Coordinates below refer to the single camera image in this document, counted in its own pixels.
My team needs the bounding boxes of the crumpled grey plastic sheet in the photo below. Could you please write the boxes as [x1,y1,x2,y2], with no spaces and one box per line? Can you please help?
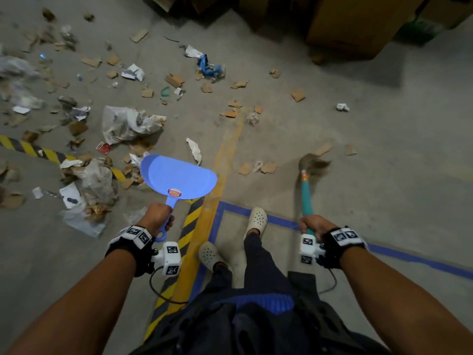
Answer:
[0,55,39,80]

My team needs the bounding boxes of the person's left forearm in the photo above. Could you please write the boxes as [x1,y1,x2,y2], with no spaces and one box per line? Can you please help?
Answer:
[5,248,156,355]

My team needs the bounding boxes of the green plastic wrap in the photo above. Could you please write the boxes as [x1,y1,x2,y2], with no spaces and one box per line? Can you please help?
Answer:
[397,18,444,45]

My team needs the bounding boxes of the person's left hand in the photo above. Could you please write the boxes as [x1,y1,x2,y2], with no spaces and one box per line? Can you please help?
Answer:
[136,202,175,237]

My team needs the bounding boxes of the white clog shoe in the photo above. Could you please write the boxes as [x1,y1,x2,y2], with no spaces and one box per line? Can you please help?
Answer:
[246,207,268,237]
[198,241,227,272]

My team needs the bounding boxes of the scattered cardboard scraps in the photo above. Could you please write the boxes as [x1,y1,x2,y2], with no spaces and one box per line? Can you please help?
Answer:
[0,7,358,211]

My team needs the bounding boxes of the crumpled translucent plastic bag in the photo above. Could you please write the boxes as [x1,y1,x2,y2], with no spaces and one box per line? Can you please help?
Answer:
[0,81,46,110]

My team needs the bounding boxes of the person's right hand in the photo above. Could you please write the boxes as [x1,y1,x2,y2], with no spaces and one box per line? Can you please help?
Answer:
[299,215,338,241]

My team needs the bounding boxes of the person's right forearm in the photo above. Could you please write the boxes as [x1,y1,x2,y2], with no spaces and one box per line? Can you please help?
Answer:
[339,246,473,355]

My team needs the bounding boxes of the black camera cable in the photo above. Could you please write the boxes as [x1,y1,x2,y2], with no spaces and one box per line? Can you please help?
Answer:
[318,269,338,295]
[149,266,189,305]

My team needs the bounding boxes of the black right camera cable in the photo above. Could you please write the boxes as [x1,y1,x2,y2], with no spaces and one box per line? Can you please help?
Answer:
[318,269,338,295]

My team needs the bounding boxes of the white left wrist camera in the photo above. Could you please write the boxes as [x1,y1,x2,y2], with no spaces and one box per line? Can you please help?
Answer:
[152,242,182,276]

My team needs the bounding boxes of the teal handled broom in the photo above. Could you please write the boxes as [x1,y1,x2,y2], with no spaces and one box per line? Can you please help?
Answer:
[298,153,332,237]

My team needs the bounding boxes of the black left wrist strap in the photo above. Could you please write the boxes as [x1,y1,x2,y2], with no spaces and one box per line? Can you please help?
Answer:
[105,225,156,278]

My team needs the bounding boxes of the black left camera cable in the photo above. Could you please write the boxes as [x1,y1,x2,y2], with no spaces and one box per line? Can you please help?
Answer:
[149,266,189,305]

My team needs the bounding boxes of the white paper with dark spot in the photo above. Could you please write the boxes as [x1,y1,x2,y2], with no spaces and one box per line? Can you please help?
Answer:
[59,182,83,209]

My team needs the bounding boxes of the dark trousers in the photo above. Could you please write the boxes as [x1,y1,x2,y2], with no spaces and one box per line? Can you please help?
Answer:
[211,233,296,303]

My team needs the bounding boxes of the white right clog shoe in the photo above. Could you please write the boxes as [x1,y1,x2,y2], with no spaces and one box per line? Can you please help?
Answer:
[246,207,268,237]

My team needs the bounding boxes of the black wrist strap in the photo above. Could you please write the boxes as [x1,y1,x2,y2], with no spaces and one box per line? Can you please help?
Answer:
[321,226,369,269]
[105,225,156,278]

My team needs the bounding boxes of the white folded paper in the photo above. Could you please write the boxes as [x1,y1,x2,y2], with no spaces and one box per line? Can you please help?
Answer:
[121,64,145,82]

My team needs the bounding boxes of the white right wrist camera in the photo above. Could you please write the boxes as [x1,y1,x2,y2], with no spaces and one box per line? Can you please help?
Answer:
[299,234,326,265]

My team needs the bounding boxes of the white paper strip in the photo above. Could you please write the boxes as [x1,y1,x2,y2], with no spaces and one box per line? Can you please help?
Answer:
[186,138,202,166]

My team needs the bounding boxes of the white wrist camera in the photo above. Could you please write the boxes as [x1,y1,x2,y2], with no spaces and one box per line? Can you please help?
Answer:
[152,242,182,276]
[299,234,326,265]

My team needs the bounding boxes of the black right wrist strap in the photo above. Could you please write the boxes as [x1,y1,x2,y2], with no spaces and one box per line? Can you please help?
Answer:
[321,226,369,269]

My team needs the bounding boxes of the blue plastic dustpan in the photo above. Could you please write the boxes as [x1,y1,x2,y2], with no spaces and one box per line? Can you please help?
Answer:
[140,155,218,243]

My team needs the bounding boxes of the blue plastic scrap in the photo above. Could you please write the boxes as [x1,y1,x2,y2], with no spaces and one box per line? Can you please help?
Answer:
[197,54,226,80]

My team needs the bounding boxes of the large brown cardboard box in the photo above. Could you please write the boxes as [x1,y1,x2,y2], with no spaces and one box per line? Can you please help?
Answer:
[306,0,427,57]

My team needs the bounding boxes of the clear plastic bag with scraps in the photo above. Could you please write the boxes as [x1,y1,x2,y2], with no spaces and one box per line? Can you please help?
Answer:
[61,159,119,238]

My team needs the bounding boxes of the large crumpled clear plastic bag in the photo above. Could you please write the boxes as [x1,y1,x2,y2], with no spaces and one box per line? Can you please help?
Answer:
[102,106,167,145]

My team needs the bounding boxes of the white left clog shoe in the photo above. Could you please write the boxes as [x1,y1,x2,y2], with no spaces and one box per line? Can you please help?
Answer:
[198,241,227,272]

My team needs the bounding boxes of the dark jacket with blue trim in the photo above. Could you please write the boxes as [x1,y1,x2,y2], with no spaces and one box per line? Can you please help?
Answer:
[129,271,392,355]

